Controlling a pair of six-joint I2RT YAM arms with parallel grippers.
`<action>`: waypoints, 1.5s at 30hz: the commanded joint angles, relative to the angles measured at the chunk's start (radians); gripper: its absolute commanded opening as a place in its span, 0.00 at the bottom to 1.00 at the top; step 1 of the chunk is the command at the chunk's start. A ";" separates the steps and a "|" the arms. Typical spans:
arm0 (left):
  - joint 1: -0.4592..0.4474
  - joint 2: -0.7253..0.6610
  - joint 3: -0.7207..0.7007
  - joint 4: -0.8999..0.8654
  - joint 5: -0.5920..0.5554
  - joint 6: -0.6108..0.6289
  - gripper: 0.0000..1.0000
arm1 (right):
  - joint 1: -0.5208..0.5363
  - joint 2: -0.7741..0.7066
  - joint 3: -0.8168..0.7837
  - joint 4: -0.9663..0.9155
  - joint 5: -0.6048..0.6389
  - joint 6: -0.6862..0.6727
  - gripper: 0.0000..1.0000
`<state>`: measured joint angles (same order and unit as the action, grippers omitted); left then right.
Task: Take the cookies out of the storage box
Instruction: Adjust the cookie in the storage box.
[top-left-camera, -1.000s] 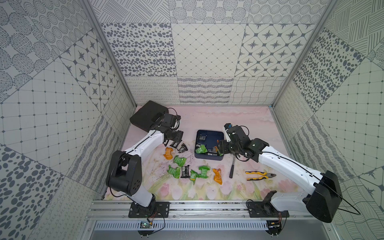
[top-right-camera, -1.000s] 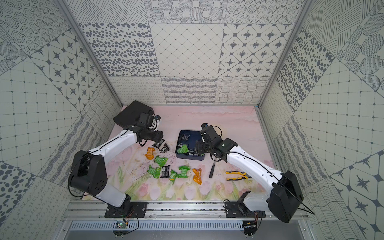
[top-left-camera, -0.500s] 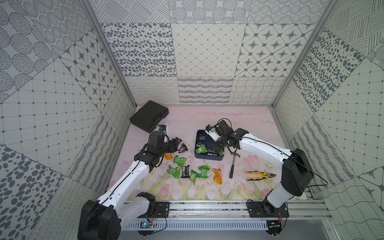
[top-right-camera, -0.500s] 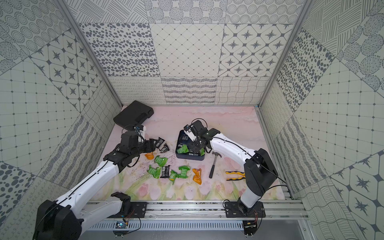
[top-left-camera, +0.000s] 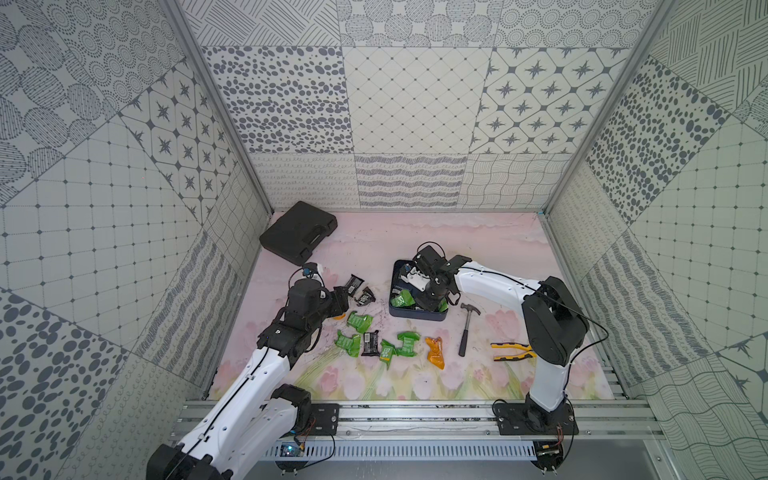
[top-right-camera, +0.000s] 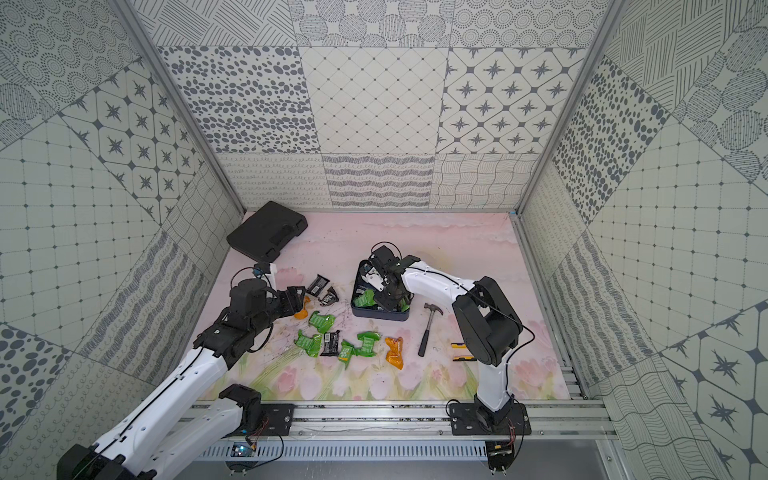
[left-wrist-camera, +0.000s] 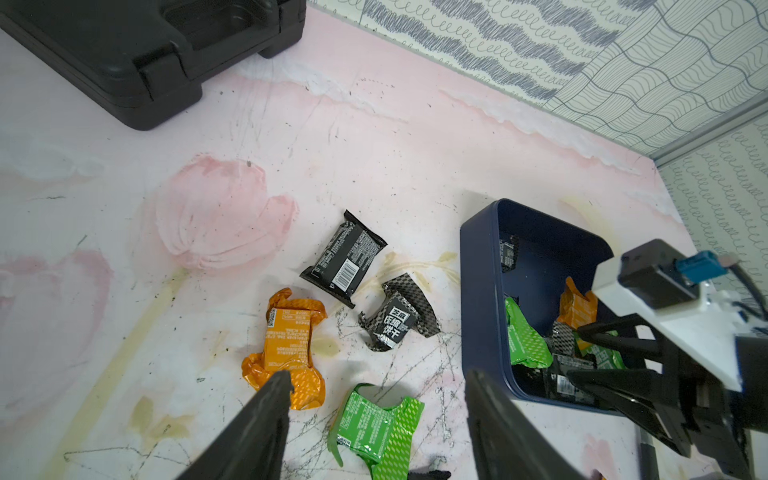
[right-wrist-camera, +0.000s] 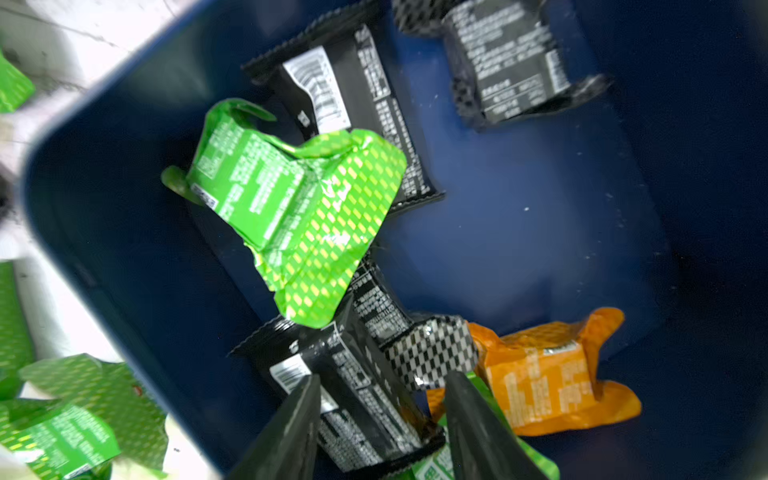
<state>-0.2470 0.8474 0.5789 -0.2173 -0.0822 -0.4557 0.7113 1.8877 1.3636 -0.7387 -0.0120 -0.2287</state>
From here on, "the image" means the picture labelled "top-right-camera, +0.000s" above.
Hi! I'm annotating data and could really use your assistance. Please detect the dark blue storage box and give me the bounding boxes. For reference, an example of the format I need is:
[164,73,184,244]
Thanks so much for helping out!
[350,260,411,322]

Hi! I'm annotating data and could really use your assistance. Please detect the orange cookie packet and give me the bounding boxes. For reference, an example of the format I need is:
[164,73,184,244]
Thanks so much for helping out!
[294,296,311,320]
[385,337,404,370]

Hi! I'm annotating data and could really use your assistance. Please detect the black cookie packet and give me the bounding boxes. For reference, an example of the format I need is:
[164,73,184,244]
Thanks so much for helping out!
[306,274,330,297]
[320,330,341,357]

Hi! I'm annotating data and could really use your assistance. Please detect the light green cookie packet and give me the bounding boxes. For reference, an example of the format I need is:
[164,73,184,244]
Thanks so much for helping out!
[337,339,356,367]

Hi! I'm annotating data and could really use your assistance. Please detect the dark cookie packet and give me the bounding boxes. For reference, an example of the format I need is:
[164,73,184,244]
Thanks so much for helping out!
[319,287,339,306]

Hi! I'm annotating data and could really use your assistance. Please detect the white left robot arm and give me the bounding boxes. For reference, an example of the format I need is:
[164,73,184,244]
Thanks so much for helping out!
[55,278,305,479]

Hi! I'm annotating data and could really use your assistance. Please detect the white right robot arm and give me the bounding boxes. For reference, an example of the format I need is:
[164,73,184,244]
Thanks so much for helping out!
[358,246,532,438]

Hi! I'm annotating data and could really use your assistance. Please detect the black plastic tool case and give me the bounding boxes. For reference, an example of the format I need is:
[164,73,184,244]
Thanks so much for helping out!
[227,201,308,263]

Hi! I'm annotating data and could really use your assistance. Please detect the yellow black pliers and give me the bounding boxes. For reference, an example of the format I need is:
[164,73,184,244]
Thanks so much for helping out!
[451,342,476,362]

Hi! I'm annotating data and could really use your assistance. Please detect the black handled hammer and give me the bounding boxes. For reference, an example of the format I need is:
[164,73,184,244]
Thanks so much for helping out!
[418,303,444,357]

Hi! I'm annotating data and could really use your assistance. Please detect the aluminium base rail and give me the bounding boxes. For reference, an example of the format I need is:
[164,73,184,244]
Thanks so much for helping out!
[253,400,618,443]

